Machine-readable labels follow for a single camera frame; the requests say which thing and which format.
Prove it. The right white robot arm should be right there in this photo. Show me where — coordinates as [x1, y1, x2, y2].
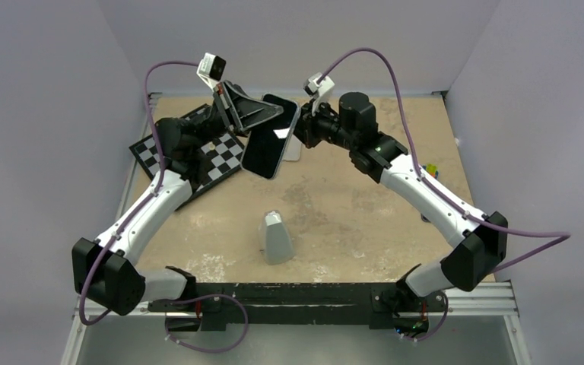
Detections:
[294, 92, 508, 309]

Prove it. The black smartphone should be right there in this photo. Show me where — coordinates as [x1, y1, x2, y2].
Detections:
[240, 94, 301, 179]

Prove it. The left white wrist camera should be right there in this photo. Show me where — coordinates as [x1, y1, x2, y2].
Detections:
[196, 52, 227, 90]

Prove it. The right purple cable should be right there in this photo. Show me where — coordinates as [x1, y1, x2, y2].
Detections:
[322, 47, 572, 273]

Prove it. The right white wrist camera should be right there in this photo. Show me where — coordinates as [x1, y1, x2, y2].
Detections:
[303, 72, 335, 116]

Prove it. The white phone case with phone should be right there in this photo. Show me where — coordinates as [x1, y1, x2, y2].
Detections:
[283, 135, 303, 162]

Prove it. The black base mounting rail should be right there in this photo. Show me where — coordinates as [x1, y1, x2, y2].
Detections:
[148, 282, 445, 333]

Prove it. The colourful toy car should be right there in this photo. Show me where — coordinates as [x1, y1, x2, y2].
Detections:
[422, 163, 440, 179]

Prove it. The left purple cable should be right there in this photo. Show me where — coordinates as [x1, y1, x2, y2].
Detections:
[78, 61, 200, 326]

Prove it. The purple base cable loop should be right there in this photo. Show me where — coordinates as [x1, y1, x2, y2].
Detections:
[164, 294, 251, 354]

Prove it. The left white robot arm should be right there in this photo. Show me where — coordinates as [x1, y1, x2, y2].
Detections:
[71, 81, 290, 325]

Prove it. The grey tapered block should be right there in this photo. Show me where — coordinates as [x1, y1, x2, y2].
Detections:
[259, 211, 296, 265]

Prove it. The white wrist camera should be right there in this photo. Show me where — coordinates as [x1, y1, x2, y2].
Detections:
[196, 52, 227, 90]
[303, 72, 335, 116]

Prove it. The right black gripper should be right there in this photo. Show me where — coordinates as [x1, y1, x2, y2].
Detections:
[286, 97, 357, 151]

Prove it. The black white chessboard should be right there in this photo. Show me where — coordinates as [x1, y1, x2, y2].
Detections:
[129, 104, 244, 202]

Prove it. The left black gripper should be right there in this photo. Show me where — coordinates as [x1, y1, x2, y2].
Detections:
[189, 80, 285, 152]

